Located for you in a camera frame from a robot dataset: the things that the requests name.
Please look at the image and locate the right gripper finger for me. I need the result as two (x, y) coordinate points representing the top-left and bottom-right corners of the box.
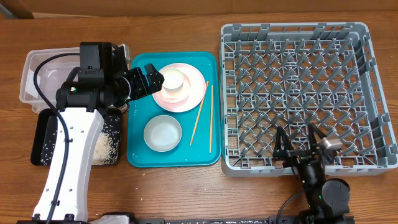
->
(273, 126), (293, 156)
(307, 123), (326, 152)

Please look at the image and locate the small white cup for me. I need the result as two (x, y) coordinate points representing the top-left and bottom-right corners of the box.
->
(161, 68), (184, 91)

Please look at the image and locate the grey bowl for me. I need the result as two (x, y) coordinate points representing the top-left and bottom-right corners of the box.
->
(144, 115), (182, 152)

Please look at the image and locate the white rice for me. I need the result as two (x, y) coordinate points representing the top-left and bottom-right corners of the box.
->
(40, 113), (122, 166)

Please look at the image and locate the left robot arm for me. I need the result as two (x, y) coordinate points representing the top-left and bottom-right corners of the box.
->
(29, 42), (164, 223)

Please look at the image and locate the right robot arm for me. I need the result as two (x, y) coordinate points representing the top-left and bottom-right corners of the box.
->
(273, 123), (354, 223)

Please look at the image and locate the pink plate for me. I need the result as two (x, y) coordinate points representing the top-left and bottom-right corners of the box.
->
(153, 63), (206, 113)

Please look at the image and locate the left wooden chopstick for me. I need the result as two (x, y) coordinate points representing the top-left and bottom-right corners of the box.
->
(190, 81), (209, 146)

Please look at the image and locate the wooden chopstick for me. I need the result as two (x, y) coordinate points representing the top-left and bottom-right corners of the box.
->
(209, 85), (214, 154)
(190, 81), (209, 146)

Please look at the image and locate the right wooden chopstick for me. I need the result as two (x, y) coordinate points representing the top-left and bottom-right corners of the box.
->
(209, 85), (214, 154)

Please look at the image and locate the grey dish rack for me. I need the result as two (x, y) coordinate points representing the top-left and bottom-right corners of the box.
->
(220, 22), (397, 177)

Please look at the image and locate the teal serving tray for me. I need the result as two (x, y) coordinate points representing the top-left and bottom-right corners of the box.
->
(126, 52), (223, 167)

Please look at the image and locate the clear plastic bin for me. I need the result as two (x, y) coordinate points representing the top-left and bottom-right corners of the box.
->
(25, 42), (128, 112)

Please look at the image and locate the black plastic tray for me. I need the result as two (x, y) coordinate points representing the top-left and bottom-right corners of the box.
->
(30, 108), (123, 166)

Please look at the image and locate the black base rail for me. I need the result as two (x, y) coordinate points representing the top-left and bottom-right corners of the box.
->
(136, 215), (355, 224)

